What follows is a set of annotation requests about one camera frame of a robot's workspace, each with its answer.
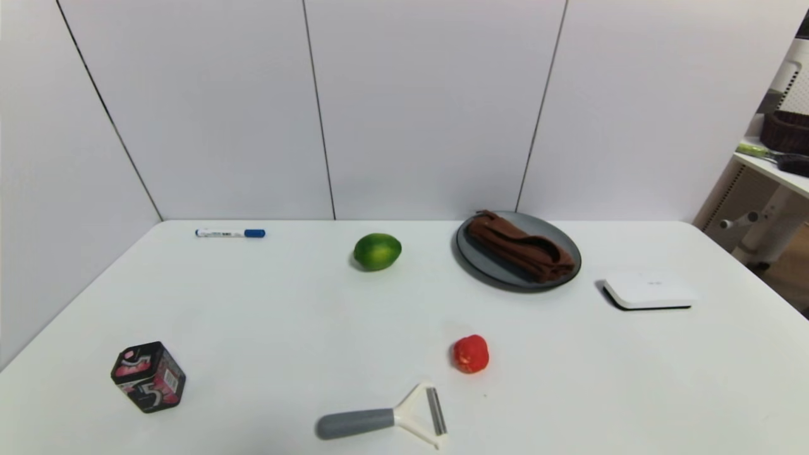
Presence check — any white shelf unit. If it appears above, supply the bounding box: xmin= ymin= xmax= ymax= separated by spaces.
xmin=692 ymin=138 xmax=809 ymax=266

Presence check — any black pink gum box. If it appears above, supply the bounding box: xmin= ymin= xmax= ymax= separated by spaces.
xmin=110 ymin=341 xmax=186 ymax=415

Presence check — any white marker blue cap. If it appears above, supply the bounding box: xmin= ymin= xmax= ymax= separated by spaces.
xmin=195 ymin=228 xmax=267 ymax=239

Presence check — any gray round plate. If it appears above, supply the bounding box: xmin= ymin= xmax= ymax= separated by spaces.
xmin=455 ymin=211 xmax=582 ymax=293

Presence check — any gray handled white peeler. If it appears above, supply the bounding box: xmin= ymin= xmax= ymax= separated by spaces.
xmin=315 ymin=382 xmax=449 ymax=451

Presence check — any dark brown woven basket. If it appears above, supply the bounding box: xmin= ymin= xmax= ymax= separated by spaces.
xmin=760 ymin=111 xmax=809 ymax=155

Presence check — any white whiteboard eraser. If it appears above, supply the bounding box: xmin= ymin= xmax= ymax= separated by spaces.
xmin=602 ymin=272 xmax=696 ymax=311

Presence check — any green lime fruit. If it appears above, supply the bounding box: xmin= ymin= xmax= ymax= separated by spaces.
xmin=353 ymin=233 xmax=403 ymax=272

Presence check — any black object on shelf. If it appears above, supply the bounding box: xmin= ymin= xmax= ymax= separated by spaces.
xmin=776 ymin=153 xmax=809 ymax=178

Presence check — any white pegboard panel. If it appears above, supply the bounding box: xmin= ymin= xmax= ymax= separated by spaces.
xmin=768 ymin=35 xmax=809 ymax=114

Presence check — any red tomato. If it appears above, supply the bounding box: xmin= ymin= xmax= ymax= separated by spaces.
xmin=451 ymin=334 xmax=490 ymax=375

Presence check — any brown cloth towel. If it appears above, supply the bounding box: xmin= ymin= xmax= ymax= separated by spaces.
xmin=466 ymin=210 xmax=576 ymax=283

